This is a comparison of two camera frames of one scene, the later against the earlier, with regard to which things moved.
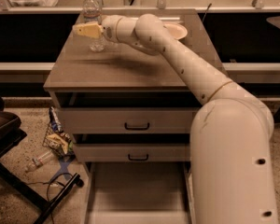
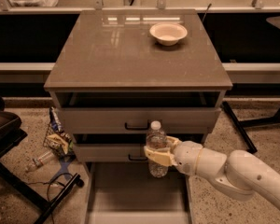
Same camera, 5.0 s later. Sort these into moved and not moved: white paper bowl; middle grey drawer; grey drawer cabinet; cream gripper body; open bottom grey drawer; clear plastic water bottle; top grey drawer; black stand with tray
Moved: cream gripper body; clear plastic water bottle
Not moved: grey drawer cabinet; white paper bowl; top grey drawer; open bottom grey drawer; middle grey drawer; black stand with tray
